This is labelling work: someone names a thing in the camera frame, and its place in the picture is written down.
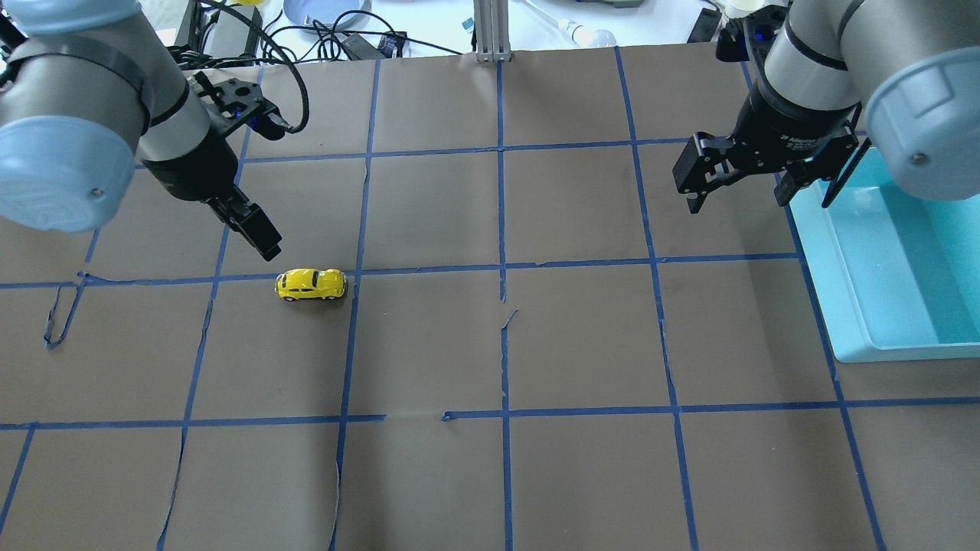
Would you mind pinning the black power adapter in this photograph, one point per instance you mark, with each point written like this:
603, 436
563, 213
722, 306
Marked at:
357, 47

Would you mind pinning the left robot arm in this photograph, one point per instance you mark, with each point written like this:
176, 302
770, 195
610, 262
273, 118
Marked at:
89, 93

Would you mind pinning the aluminium frame post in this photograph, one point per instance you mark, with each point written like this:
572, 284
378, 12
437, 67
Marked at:
492, 31

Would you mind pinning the turquoise plastic bin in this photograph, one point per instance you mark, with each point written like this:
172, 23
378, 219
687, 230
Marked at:
897, 277

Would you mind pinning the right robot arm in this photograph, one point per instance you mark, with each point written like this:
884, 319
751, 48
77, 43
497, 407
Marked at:
837, 78

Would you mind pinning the brown paper table mat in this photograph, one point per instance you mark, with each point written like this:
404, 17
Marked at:
538, 349

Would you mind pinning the light bulb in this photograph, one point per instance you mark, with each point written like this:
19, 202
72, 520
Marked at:
585, 37

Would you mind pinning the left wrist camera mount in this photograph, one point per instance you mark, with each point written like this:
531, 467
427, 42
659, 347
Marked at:
234, 103

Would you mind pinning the blue plastic plate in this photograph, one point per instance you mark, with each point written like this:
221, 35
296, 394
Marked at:
340, 14

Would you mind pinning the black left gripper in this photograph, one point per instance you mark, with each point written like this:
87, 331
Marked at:
193, 170

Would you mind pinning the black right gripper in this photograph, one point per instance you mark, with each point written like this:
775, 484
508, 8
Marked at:
796, 122

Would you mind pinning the yellow beetle toy car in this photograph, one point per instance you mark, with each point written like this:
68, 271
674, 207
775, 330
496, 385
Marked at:
307, 284

